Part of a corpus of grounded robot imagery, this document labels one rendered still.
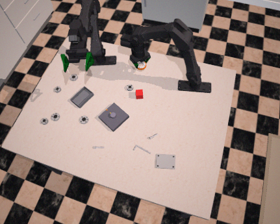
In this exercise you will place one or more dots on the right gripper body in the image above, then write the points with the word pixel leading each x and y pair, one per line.
pixel 75 55

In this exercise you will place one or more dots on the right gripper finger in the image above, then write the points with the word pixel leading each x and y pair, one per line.
pixel 89 58
pixel 65 62

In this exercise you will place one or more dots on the small red block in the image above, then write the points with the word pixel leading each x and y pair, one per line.
pixel 139 94

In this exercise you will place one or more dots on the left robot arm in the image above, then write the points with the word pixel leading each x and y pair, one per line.
pixel 181 38

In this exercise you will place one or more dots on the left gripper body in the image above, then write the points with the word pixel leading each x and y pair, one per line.
pixel 140 56

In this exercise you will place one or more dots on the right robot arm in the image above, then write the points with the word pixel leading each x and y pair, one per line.
pixel 88 19

